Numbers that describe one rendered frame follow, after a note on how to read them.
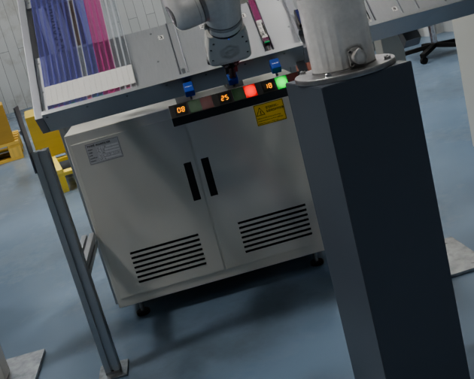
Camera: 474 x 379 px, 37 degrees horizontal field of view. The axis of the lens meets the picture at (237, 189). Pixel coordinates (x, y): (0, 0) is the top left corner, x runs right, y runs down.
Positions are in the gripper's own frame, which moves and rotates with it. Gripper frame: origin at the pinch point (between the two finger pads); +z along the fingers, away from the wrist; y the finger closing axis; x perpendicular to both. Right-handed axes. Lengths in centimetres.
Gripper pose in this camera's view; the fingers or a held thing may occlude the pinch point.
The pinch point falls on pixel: (230, 68)
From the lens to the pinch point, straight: 174.9
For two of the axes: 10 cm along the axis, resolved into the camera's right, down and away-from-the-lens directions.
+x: -2.5, -8.4, 4.9
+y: 9.6, -2.7, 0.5
